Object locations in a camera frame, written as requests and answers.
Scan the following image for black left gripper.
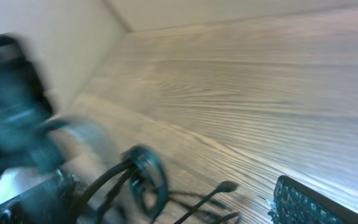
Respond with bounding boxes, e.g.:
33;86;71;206
0;35;65;178

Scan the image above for black usb cable bundle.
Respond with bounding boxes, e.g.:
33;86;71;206
73;144;242;224

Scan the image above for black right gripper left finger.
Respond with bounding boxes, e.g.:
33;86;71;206
0;171;81;224

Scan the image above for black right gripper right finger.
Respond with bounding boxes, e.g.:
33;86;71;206
265;175;358;224

